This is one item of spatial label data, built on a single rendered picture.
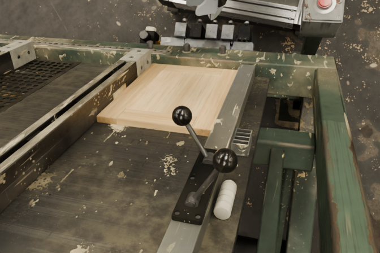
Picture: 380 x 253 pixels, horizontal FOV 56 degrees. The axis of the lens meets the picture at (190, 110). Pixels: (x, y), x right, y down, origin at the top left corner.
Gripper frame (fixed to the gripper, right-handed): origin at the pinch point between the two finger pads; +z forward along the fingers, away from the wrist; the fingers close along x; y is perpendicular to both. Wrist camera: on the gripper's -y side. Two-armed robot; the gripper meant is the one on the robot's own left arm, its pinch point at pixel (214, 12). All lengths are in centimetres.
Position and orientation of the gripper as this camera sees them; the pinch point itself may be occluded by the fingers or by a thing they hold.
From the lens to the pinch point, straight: 76.6
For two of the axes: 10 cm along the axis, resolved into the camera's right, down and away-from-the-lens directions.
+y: -8.7, 4.3, -2.6
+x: 5.0, 6.8, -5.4
